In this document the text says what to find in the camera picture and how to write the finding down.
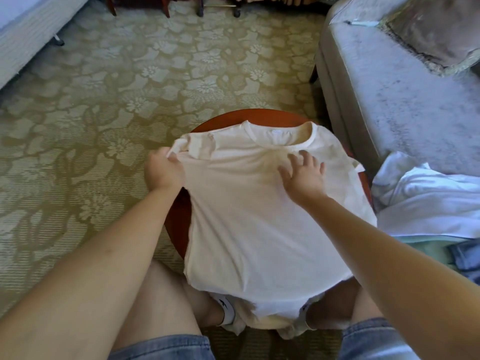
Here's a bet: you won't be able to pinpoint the person's left forearm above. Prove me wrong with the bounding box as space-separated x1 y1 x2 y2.
0 187 181 360

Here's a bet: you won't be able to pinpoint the plain beige T-shirt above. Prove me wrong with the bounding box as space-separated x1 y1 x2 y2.
168 120 378 331

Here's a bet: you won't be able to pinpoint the person's right hand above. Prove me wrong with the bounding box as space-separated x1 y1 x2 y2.
278 150 330 209

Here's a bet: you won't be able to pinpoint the pile of clothes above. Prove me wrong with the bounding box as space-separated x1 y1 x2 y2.
371 151 480 286

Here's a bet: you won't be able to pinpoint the brown fringed cushion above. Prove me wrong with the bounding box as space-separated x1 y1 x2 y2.
382 0 480 77

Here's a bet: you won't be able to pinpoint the dark wooden nightstand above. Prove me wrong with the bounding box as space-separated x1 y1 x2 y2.
103 0 172 18

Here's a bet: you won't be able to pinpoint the person's right leg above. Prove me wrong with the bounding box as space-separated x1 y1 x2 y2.
306 277 385 332

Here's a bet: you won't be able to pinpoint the grey velvet chaise sofa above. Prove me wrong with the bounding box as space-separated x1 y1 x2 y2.
309 0 480 177

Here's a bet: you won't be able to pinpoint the person's left hand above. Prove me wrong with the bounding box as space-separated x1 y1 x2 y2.
144 146 186 194

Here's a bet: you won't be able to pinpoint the round wooden table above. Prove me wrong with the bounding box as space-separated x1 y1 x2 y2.
164 108 374 260

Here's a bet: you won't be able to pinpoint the person's right forearm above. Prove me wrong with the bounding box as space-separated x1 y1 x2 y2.
303 197 480 360

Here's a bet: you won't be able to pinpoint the white sneaker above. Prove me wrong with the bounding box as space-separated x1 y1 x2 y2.
277 311 318 341
208 292 246 336

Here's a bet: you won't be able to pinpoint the white bed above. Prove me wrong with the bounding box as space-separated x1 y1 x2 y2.
0 0 93 91

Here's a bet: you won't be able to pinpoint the blue denim shorts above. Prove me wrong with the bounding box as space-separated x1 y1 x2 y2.
108 317 421 360

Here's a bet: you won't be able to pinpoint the black valet stand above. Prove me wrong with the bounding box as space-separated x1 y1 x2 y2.
196 0 243 18

